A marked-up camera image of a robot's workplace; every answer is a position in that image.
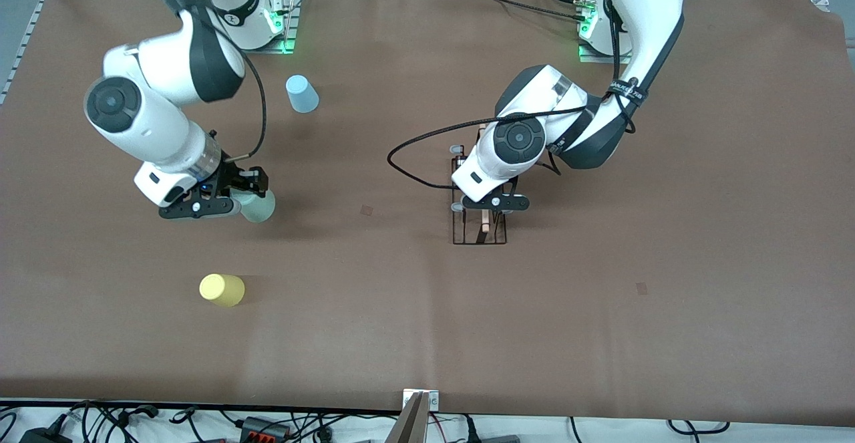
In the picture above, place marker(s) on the pale green plastic cup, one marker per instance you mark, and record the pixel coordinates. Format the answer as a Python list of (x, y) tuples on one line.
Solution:
[(259, 209)]

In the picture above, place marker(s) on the brown table mat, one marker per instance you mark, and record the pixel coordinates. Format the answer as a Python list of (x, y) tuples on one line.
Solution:
[(427, 309)]

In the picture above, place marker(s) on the yellow plastic cup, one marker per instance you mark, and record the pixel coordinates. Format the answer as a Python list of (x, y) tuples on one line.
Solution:
[(222, 290)]

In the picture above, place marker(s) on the light blue plastic cup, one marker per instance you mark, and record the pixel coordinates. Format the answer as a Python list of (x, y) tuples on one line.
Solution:
[(302, 95)]

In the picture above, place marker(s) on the left arm aluminium base plate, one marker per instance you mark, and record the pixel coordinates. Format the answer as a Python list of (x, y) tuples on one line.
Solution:
[(601, 59)]

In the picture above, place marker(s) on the black power adapter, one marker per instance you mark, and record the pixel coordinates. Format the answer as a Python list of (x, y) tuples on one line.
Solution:
[(43, 436)]

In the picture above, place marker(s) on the grey camera mount pole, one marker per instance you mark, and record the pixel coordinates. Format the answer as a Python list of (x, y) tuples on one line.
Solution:
[(409, 426)]

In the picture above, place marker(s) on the small metal edge bracket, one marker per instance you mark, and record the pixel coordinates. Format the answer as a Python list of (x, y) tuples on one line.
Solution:
[(433, 399)]

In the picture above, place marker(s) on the black orange connector block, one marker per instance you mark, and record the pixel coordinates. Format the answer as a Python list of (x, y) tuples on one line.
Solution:
[(264, 427)]

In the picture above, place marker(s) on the perforated aluminium rail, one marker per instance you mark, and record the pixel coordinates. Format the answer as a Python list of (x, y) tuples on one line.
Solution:
[(28, 35)]

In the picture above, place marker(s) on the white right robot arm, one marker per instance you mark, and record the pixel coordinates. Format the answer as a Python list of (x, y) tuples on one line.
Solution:
[(153, 75)]

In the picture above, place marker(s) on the right arm aluminium base plate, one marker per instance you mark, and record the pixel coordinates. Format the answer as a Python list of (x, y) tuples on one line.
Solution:
[(288, 29)]

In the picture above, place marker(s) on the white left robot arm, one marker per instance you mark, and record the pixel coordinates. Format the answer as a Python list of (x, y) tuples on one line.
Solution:
[(654, 2)]

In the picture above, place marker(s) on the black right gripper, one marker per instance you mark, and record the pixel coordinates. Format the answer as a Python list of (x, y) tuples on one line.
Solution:
[(235, 177)]

